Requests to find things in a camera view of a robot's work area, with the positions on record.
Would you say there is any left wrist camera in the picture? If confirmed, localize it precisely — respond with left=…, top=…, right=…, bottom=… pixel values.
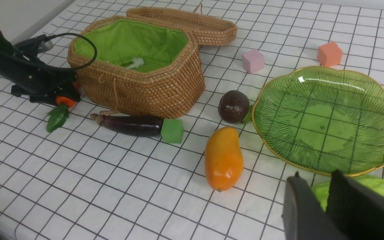
left=14, top=34, right=54, bottom=56

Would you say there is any purple plastic eggplant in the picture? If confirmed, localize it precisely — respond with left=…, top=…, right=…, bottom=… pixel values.
left=90, top=114, right=164, bottom=137

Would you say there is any orange plastic mango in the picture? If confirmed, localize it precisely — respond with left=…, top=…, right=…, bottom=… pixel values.
left=204, top=127, right=244, bottom=192

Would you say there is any green foam cube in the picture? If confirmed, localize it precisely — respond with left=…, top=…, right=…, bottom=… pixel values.
left=160, top=119, right=184, bottom=144

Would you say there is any white checkered tablecloth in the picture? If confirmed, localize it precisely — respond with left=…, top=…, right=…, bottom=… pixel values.
left=0, top=0, right=384, bottom=240

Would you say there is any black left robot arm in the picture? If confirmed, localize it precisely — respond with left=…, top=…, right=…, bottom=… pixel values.
left=0, top=30, right=81, bottom=107

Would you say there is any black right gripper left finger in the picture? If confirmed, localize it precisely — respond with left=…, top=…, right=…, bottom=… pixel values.
left=282, top=172, right=348, bottom=240

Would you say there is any woven rattan basket lid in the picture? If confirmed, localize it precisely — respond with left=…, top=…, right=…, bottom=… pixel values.
left=126, top=4, right=238, bottom=46

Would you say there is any orange foam cube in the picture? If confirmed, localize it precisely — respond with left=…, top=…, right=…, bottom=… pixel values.
left=317, top=42, right=343, bottom=67

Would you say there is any orange plastic carrot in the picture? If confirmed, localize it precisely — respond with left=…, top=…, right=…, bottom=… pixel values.
left=46, top=80, right=81, bottom=133

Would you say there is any green plastic star fruit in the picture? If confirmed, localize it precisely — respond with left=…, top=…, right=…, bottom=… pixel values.
left=311, top=175, right=384, bottom=211

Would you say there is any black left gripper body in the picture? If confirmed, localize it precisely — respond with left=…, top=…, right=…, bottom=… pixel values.
left=0, top=52, right=81, bottom=106

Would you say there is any pink foam cube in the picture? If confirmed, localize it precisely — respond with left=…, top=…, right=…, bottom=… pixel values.
left=242, top=49, right=265, bottom=74

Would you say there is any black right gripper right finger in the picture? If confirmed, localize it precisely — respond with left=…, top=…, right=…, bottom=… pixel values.
left=326, top=171, right=384, bottom=240

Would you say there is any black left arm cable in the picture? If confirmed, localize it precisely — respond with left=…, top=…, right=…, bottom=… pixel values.
left=12, top=32, right=98, bottom=71

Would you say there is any woven rattan basket green lining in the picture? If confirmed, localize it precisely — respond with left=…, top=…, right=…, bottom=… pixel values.
left=67, top=15, right=205, bottom=119

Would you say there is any green glass leaf plate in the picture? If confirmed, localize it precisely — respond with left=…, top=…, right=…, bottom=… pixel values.
left=251, top=66, right=384, bottom=176

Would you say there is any dark purple passion fruit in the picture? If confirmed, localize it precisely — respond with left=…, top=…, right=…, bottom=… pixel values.
left=218, top=90, right=253, bottom=124

